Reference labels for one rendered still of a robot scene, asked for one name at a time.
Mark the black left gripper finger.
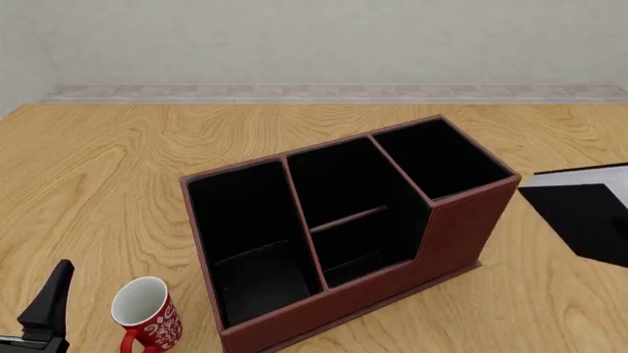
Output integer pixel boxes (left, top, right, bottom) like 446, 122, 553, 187
17, 259, 76, 336

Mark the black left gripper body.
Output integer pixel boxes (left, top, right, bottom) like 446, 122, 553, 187
0, 328, 71, 353

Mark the red-brown desk caddy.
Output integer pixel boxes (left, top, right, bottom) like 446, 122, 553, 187
179, 114, 522, 353

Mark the red patterned mug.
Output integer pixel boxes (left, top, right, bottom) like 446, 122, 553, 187
110, 276, 183, 353

